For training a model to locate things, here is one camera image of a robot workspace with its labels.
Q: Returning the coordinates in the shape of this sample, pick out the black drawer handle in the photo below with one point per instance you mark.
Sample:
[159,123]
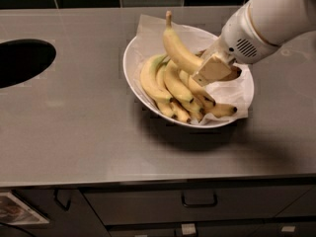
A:
[199,199]

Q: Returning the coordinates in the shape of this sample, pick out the greenish yellow left banana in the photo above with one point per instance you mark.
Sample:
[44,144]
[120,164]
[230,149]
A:
[148,79]

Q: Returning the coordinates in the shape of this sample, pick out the yellow middle banana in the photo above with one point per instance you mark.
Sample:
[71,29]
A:
[175,85]

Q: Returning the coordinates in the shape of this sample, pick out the white label sticker right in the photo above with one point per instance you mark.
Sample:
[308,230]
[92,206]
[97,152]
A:
[288,229]

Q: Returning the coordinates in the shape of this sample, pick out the white paper liner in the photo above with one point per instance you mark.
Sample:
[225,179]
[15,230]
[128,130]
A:
[230,93]

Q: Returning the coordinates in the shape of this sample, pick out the large yellow top banana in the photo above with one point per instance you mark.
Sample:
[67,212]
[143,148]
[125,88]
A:
[184,58]

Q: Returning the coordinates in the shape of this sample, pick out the picture board at left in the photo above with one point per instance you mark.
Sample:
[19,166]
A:
[14,211]

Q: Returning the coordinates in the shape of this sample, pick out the grey cabinet door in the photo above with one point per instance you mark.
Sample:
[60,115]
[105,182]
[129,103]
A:
[79,221]

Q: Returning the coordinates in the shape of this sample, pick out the grey drawer front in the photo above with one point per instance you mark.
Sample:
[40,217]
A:
[141,207]

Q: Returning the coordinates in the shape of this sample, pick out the small yellow lower banana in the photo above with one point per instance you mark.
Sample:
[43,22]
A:
[181,114]

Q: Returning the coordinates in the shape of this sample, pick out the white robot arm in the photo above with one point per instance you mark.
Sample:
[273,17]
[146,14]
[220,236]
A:
[280,21]

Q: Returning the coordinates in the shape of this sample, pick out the white ceramic bowl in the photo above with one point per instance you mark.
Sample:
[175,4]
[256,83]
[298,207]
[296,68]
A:
[131,69]

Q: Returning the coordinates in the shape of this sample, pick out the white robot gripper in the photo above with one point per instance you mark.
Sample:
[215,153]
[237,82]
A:
[242,39]

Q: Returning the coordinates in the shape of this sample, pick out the round black sink opening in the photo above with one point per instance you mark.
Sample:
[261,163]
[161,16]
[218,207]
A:
[23,59]

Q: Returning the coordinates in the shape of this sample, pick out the yellow banana under top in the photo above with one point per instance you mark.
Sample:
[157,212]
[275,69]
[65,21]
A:
[207,101]

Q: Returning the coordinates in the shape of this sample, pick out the yellow bottom right banana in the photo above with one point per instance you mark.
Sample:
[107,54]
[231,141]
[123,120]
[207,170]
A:
[218,111]

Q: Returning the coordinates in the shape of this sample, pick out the black cabinet door handle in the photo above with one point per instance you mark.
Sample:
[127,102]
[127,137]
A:
[62,198]

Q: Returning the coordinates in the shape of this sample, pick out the white label sticker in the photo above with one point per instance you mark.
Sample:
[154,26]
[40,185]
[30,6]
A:
[288,229]
[188,229]

